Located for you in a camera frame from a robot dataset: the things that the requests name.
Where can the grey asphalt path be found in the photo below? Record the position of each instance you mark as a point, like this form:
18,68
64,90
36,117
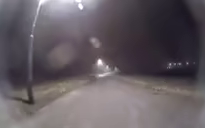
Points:
113,106

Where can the street lamp pole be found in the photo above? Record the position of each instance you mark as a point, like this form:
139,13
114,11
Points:
30,66

